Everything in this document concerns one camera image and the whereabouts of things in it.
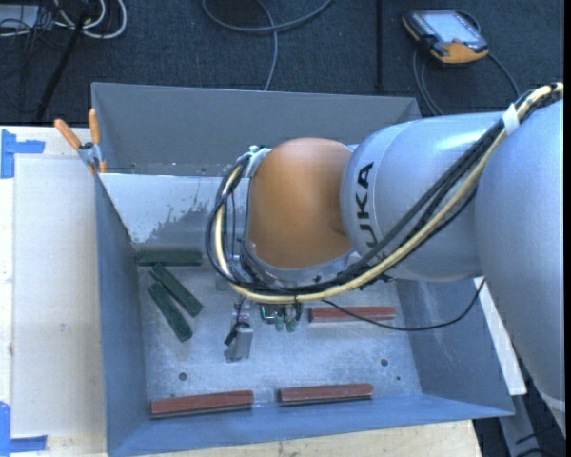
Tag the grey metal bin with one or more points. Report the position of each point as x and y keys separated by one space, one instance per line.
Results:
x=285 y=364

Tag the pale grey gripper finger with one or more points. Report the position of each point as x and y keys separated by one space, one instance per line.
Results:
x=231 y=353
x=247 y=341

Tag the dark green flat block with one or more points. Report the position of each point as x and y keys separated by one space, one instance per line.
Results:
x=170 y=313
x=177 y=291
x=171 y=258

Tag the red-brown flat block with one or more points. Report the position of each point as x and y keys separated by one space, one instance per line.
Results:
x=347 y=313
x=324 y=393
x=200 y=403

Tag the pale wood flat board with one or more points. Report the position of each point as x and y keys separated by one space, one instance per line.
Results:
x=52 y=293

